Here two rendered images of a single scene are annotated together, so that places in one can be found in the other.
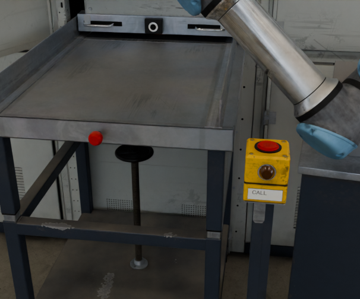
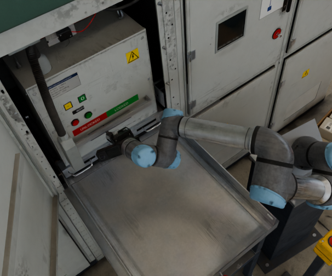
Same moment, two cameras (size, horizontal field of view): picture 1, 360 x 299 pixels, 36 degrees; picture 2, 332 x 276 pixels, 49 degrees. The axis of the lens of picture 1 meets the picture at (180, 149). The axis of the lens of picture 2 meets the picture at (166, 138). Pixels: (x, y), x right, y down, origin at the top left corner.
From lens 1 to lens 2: 1.38 m
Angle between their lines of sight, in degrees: 39
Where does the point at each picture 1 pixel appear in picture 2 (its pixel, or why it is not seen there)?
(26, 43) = (51, 218)
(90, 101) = (188, 253)
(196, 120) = (256, 227)
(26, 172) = (60, 263)
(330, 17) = (218, 82)
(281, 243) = not seen: hidden behind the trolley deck
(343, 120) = not seen: outside the picture
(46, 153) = (70, 247)
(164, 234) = (237, 268)
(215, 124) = (269, 224)
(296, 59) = (316, 188)
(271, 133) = not seen: hidden behind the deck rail
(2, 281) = not seen: outside the picture
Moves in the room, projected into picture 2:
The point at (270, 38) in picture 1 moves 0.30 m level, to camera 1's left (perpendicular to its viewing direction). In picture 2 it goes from (308, 191) to (256, 252)
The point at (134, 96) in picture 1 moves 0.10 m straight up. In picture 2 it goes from (201, 229) to (201, 218)
